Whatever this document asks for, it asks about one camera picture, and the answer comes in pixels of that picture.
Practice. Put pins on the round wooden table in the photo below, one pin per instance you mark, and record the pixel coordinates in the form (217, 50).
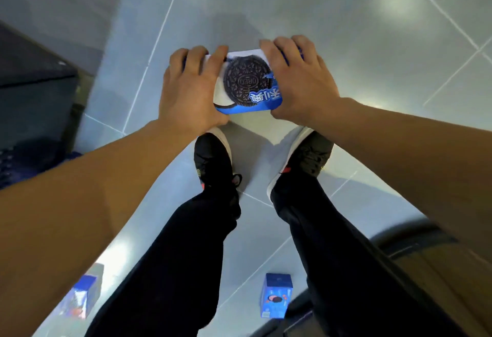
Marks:
(434, 279)

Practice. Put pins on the small blue cookie box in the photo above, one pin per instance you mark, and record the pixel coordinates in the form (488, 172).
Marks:
(79, 296)
(276, 296)

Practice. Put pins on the person's right hand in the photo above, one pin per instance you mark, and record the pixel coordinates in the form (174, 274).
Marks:
(307, 83)

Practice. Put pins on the person's left hand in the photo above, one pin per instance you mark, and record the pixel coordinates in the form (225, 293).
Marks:
(184, 94)

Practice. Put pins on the person's left forearm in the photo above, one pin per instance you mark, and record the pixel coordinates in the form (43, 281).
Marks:
(77, 213)

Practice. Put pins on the person's black left shoe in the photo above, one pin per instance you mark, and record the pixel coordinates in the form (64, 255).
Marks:
(211, 160)

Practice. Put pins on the person's black trousers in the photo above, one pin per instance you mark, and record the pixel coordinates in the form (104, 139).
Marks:
(173, 271)

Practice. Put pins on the person's right forearm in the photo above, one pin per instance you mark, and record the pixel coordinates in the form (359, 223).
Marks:
(415, 156)

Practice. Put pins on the person's black shoe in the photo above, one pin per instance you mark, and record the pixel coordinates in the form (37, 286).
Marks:
(211, 160)
(303, 160)

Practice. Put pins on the person's left thumb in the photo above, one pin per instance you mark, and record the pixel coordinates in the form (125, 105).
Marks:
(222, 119)

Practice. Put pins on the person's left middle finger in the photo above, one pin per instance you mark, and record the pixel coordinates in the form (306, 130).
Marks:
(196, 60)

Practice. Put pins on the person's right thumb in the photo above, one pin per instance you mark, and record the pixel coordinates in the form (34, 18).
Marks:
(276, 110)

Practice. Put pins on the person's right middle finger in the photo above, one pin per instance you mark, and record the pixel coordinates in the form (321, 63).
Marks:
(289, 49)

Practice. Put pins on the person's black right shoe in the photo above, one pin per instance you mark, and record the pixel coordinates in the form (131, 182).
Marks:
(303, 160)

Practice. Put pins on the dark blue plastic crate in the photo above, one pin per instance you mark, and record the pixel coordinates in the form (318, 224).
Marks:
(27, 165)

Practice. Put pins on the dark shelf unit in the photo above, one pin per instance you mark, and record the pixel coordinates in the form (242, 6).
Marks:
(30, 94)

